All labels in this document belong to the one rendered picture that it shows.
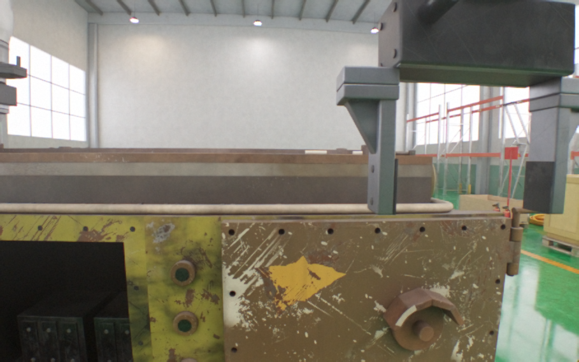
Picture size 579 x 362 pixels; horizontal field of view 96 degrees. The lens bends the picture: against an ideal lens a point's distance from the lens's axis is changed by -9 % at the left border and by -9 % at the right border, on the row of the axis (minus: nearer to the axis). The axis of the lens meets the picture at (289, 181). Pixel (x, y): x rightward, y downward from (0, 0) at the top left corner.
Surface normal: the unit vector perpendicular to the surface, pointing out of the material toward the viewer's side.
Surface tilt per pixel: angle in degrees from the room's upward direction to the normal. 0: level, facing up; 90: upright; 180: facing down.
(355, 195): 90
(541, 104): 90
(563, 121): 90
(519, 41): 90
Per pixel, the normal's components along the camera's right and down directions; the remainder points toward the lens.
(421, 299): -0.31, -0.95
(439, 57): 0.00, 0.08
